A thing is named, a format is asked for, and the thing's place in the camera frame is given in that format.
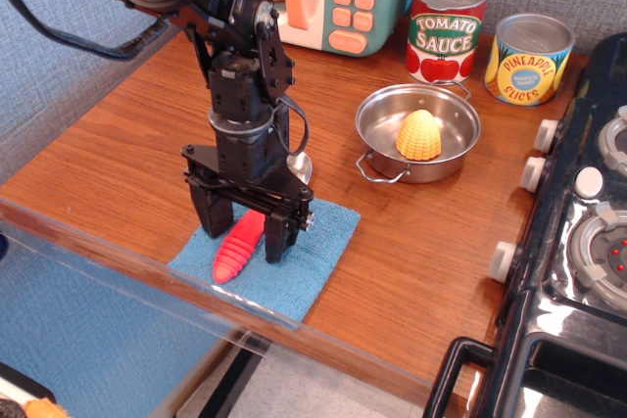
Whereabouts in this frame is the tomato sauce can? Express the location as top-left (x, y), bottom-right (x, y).
top-left (406, 0), bottom-right (487, 83)

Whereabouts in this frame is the pineapple slices can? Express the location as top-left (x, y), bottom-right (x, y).
top-left (484, 13), bottom-right (575, 107)

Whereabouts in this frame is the black toy stove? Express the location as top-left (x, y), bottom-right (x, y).
top-left (424, 33), bottom-right (626, 417)

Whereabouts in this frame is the blue cloth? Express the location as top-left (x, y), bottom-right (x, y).
top-left (169, 199), bottom-right (361, 328)

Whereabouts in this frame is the small steel pot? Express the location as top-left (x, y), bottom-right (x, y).
top-left (356, 80), bottom-right (482, 184)

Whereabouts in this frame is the white stove knob lower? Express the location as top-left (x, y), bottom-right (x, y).
top-left (488, 241), bottom-right (517, 283)

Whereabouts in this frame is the yellow toy corn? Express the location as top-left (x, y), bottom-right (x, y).
top-left (396, 109), bottom-right (442, 162)

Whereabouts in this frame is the white stove knob middle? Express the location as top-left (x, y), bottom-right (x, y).
top-left (519, 157), bottom-right (546, 193)

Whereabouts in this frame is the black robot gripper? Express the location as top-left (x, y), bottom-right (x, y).
top-left (181, 104), bottom-right (314, 263)

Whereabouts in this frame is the clear acrylic barrier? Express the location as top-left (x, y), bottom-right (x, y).
top-left (1, 200), bottom-right (430, 417)

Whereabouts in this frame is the white stove knob upper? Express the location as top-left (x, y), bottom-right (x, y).
top-left (534, 119), bottom-right (559, 154)

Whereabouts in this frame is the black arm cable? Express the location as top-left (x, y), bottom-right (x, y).
top-left (0, 0), bottom-right (170, 62)

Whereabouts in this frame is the white stove knob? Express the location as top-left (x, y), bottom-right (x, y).
top-left (488, 241), bottom-right (517, 283)
top-left (534, 119), bottom-right (559, 154)
top-left (519, 157), bottom-right (546, 193)

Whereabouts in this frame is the metal spoon with red handle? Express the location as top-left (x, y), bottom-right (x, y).
top-left (213, 153), bottom-right (313, 284)

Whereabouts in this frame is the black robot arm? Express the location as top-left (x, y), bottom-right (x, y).
top-left (120, 0), bottom-right (314, 262)

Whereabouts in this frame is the orange object at corner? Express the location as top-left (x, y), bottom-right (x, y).
top-left (23, 397), bottom-right (70, 418)

